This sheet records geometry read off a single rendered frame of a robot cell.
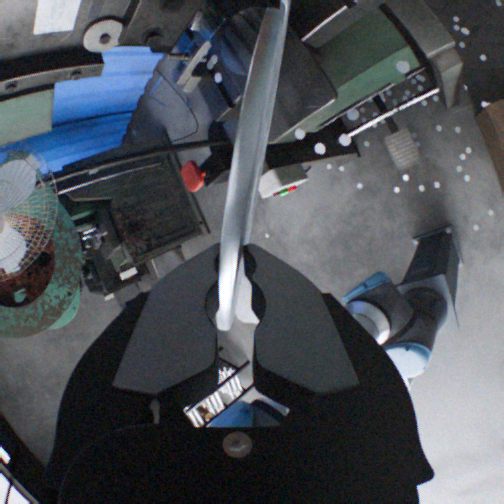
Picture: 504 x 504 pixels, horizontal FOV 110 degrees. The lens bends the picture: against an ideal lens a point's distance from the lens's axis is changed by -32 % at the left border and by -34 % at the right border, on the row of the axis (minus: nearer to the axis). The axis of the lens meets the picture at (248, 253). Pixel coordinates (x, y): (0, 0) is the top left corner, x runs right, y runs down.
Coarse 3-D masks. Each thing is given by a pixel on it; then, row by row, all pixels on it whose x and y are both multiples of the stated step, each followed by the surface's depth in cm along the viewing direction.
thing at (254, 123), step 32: (288, 0) 9; (256, 64) 8; (256, 96) 8; (256, 128) 8; (256, 160) 9; (256, 192) 28; (224, 224) 10; (224, 256) 10; (224, 288) 11; (224, 320) 14
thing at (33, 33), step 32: (0, 0) 8; (32, 0) 11; (64, 0) 14; (96, 0) 16; (128, 0) 19; (160, 0) 19; (192, 0) 21; (0, 32) 12; (32, 32) 15; (64, 32) 18; (96, 32) 20; (128, 32) 22; (160, 32) 25
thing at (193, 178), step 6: (186, 162) 59; (192, 162) 58; (186, 168) 60; (192, 168) 58; (198, 168) 58; (186, 174) 60; (192, 174) 59; (198, 174) 58; (204, 174) 62; (186, 180) 61; (192, 180) 60; (198, 180) 58; (192, 186) 60; (198, 186) 59
